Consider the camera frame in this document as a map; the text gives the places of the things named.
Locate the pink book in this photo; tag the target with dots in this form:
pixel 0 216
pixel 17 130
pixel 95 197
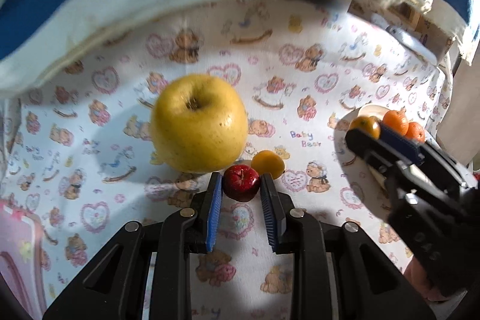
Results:
pixel 21 235

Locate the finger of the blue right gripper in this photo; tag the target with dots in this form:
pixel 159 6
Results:
pixel 401 143
pixel 370 150

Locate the brown longan fruit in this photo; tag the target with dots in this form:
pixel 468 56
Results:
pixel 367 124

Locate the small red cherry tomato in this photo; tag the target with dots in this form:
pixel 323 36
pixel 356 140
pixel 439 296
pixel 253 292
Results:
pixel 240 183

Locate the small yellow-orange kumquat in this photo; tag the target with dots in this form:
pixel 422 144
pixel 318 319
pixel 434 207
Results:
pixel 268 162

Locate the baby bear printed sheet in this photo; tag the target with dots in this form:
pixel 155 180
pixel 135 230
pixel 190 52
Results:
pixel 77 153

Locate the cream ceramic plate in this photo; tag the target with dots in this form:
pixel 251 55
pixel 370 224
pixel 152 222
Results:
pixel 350 163

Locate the orange mandarin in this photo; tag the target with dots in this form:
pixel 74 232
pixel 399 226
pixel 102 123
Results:
pixel 397 121
pixel 415 132

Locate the right human hand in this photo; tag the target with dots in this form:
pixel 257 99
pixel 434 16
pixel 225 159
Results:
pixel 416 275

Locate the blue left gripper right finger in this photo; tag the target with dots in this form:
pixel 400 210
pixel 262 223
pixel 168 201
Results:
pixel 275 219

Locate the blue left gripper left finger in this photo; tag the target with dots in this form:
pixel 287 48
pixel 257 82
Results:
pixel 213 200

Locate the large yellow apple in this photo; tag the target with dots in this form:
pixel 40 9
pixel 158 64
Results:
pixel 198 124

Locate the white plastic device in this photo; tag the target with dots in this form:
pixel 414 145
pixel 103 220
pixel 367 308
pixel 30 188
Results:
pixel 405 39

